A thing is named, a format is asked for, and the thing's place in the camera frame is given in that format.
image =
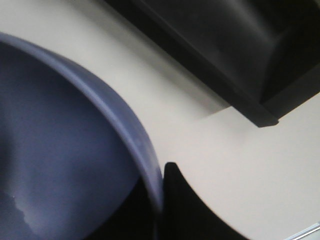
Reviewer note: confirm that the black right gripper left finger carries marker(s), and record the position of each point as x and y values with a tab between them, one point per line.
133	220

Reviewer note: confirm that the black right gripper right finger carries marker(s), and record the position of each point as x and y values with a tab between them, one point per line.
186	216

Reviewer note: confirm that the blue ceramic bowl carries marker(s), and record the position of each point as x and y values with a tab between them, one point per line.
71	149

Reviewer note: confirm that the black range hood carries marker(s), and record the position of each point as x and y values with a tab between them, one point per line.
260	56

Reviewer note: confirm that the grey window frame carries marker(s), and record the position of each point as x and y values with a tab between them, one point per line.
310	233

